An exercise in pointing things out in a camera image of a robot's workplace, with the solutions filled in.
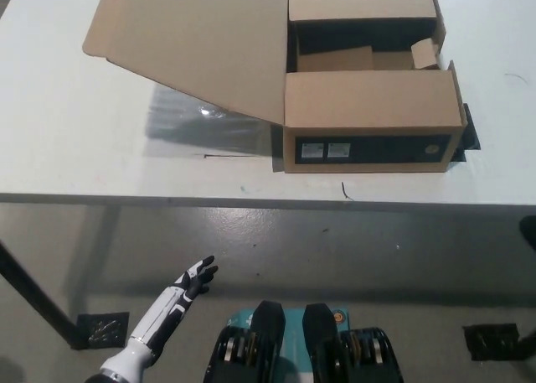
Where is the black floor tape patch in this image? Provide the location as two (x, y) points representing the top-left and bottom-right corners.
(462, 323), (520, 362)
(76, 311), (130, 350)

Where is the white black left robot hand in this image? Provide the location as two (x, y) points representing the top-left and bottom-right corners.
(127, 255), (220, 359)

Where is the black slanted table leg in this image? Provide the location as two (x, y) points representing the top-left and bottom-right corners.
(0, 240), (87, 350)

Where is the brown cardboard storage box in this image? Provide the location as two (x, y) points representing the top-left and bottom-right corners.
(81, 0), (469, 174)

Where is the clear plastic sheet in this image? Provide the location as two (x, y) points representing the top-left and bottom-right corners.
(144, 83), (276, 160)

